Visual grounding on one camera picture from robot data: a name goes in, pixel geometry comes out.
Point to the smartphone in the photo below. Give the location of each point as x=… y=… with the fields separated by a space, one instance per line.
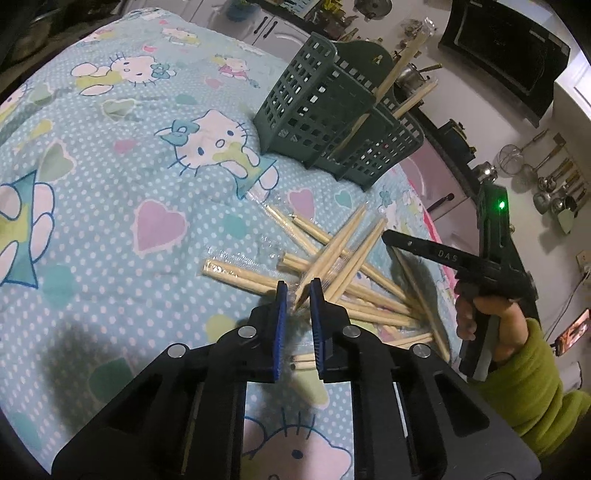
x=575 y=332

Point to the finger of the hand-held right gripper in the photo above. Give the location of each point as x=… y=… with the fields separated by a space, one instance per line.
x=429 y=251

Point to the cartoon cat printed blanket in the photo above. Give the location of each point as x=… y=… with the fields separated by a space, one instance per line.
x=115 y=184

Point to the small steel kettle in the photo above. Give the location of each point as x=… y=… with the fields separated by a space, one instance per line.
x=487 y=171

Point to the row of hanging kitchen utensils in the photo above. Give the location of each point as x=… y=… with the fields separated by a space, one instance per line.
x=554 y=198

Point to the pile of chopsticks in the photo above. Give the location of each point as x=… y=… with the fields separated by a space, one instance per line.
x=231 y=272

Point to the white kitchen cabinet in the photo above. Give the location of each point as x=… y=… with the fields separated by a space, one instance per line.
x=272 y=30

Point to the steel pot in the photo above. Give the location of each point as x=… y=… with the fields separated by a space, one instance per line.
x=408 y=76

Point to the bamboo chopstick pair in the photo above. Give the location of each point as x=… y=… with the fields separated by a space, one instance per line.
x=415 y=98
x=393 y=76
x=332 y=254

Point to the wall power socket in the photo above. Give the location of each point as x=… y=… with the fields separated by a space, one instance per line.
x=584 y=263

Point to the black range hood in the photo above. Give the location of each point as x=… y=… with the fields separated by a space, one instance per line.
x=508 y=55

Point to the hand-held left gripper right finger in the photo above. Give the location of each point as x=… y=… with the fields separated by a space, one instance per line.
x=316 y=323

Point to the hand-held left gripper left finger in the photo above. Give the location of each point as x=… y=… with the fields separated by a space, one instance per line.
x=280 y=323

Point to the green plastic utensil basket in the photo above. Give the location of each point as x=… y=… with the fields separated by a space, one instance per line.
x=300 y=92

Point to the pink cabinet door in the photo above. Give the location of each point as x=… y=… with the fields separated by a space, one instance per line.
x=438 y=175

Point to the black gas stove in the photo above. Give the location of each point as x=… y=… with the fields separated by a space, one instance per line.
x=457 y=138

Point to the person's right hand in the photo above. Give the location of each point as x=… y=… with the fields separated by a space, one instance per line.
x=508 y=330

